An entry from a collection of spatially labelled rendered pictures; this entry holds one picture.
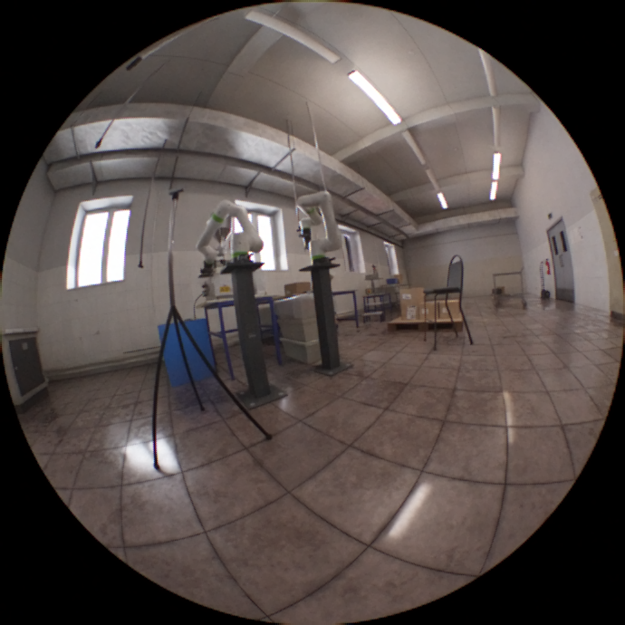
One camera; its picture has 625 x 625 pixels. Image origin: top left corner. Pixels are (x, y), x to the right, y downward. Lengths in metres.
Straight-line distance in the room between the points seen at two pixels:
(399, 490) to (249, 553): 0.49
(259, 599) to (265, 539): 0.21
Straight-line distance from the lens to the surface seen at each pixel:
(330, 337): 1.63
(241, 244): 1.31
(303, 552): 0.66
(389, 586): 0.63
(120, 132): 3.87
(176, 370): 2.00
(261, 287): 2.08
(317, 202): 1.57
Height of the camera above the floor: 0.63
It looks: 3 degrees down
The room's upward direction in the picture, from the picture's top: 7 degrees counter-clockwise
